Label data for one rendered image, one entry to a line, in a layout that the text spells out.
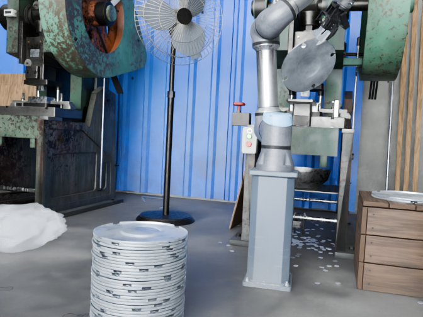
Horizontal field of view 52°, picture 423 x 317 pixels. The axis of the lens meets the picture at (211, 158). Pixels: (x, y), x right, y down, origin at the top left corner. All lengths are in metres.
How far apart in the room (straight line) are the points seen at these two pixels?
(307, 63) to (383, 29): 0.38
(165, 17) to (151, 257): 1.80
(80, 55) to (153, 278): 1.80
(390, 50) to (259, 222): 1.11
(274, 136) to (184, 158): 2.27
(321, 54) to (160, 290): 1.40
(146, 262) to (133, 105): 2.94
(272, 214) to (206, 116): 2.25
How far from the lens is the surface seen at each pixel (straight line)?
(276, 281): 1.75
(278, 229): 1.70
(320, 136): 2.31
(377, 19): 2.26
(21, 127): 3.03
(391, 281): 1.87
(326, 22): 2.09
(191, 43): 2.82
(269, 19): 1.78
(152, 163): 4.01
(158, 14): 2.83
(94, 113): 3.28
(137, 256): 1.26
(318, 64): 2.26
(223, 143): 3.78
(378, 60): 2.36
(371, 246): 1.83
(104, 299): 1.35
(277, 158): 1.69
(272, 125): 1.69
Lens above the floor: 0.57
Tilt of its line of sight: 3 degrees down
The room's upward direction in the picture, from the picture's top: 3 degrees clockwise
